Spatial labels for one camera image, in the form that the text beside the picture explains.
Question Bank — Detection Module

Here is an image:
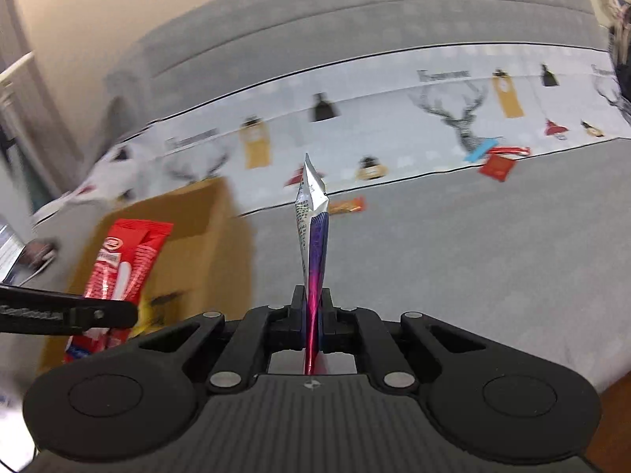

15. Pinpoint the brown cardboard box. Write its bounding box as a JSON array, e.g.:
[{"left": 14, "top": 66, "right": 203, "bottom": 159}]
[{"left": 37, "top": 177, "right": 257, "bottom": 372}]

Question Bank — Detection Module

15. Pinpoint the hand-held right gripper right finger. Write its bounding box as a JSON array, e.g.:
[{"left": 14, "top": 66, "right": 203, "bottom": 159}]
[{"left": 318, "top": 286, "right": 486, "bottom": 392}]

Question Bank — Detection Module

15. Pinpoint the blue stick packet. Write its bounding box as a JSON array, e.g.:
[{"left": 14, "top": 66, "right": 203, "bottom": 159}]
[{"left": 463, "top": 139, "right": 501, "bottom": 163}]

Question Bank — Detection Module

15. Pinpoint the magenta purple snack packet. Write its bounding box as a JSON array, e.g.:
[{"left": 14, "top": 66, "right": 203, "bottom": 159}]
[{"left": 294, "top": 153, "right": 330, "bottom": 375}]

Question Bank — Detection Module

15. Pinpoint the large red snack packet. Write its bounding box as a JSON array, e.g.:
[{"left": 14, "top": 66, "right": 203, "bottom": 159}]
[{"left": 64, "top": 219, "right": 174, "bottom": 363}]

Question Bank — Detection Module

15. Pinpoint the red square packet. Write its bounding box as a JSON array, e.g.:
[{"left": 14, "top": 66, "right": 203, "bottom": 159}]
[{"left": 478, "top": 154, "right": 516, "bottom": 182}]

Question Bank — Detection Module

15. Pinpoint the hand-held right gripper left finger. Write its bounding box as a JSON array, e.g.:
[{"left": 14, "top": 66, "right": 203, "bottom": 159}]
[{"left": 138, "top": 285, "right": 307, "bottom": 394}]

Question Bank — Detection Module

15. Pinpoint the yellow snack packet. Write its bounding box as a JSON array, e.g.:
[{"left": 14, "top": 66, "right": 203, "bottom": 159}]
[{"left": 129, "top": 305, "right": 159, "bottom": 338}]

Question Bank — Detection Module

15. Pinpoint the small orange snack packet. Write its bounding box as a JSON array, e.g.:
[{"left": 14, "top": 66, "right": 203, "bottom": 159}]
[{"left": 328, "top": 196, "right": 368, "bottom": 216}]

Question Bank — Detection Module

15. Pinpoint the grey checkered quilt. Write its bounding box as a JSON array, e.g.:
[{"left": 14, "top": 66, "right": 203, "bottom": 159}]
[{"left": 103, "top": 0, "right": 617, "bottom": 134}]

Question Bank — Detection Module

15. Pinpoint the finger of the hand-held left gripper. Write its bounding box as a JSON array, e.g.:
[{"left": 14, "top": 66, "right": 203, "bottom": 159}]
[{"left": 0, "top": 283, "right": 139, "bottom": 338}]

